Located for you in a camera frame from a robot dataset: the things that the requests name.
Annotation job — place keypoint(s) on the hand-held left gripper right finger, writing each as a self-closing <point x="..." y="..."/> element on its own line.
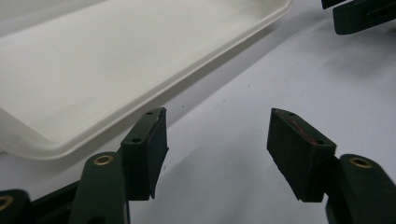
<point x="295" y="158"/>

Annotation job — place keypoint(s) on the white plastic bin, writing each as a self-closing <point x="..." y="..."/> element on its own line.
<point x="124" y="62"/>

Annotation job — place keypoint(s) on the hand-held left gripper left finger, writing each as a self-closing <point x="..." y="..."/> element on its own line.
<point x="143" y="161"/>

